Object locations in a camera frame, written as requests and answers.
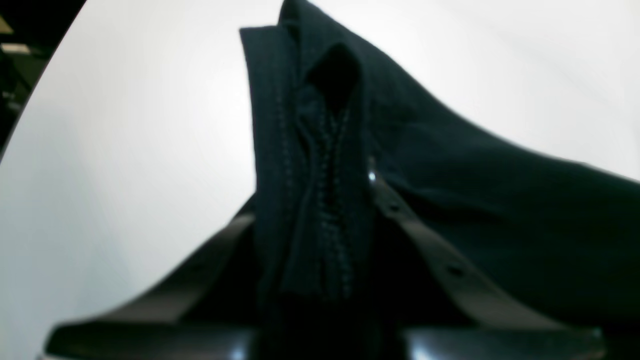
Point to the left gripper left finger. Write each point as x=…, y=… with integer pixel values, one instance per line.
x=204, y=309

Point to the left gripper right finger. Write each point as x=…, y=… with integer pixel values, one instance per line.
x=504, y=328

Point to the black T-shirt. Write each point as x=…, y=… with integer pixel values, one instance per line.
x=338, y=280

